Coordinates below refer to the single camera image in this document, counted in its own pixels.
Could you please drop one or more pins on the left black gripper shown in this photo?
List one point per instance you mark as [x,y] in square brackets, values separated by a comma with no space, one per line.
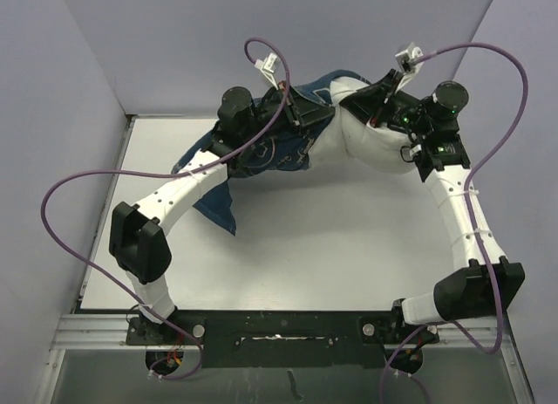
[300,111]

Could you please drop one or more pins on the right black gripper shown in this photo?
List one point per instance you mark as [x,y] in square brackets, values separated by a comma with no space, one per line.
[367,101]

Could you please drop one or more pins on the dark blue embroidered pillowcase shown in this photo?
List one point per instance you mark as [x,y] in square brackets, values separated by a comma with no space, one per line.
[288,152]

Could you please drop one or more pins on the white pillow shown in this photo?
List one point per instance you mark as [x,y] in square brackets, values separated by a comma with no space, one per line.
[346,137]

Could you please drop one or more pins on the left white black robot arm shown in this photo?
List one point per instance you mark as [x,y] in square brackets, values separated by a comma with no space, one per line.
[273,133]

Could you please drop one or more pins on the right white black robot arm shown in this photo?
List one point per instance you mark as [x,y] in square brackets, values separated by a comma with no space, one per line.
[484,281]

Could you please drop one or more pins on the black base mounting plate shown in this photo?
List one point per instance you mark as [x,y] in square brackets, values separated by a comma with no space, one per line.
[260,339]

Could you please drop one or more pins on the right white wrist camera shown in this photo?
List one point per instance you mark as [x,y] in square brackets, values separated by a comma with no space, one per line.
[406,57]

